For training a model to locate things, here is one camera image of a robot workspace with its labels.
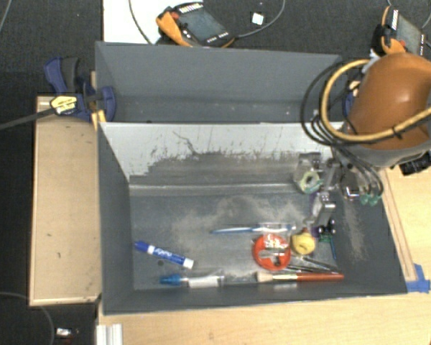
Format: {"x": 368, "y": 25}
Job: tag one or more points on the red-brown paintbrush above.
{"x": 301, "y": 277}

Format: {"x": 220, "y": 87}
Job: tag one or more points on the white tube with blue cap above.
{"x": 197, "y": 281}

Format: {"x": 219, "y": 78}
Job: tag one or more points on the grey metal bin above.
{"x": 215, "y": 200}

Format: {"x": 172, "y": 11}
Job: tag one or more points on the yellow toy ball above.
{"x": 302, "y": 243}

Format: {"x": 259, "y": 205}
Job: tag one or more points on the thin dark paintbrush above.
{"x": 314, "y": 264}

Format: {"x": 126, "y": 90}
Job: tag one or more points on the black and green small tool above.
{"x": 326, "y": 233}

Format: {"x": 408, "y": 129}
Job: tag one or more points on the pale wood board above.
{"x": 64, "y": 207}

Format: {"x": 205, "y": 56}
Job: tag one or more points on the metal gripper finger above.
{"x": 309, "y": 162}
{"x": 327, "y": 207}

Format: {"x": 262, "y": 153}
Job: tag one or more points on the blue and white marker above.
{"x": 163, "y": 254}

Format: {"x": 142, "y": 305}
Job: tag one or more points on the red round tape dispenser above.
{"x": 271, "y": 252}

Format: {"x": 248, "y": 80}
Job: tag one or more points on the black cylinder on white bracket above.
{"x": 414, "y": 164}

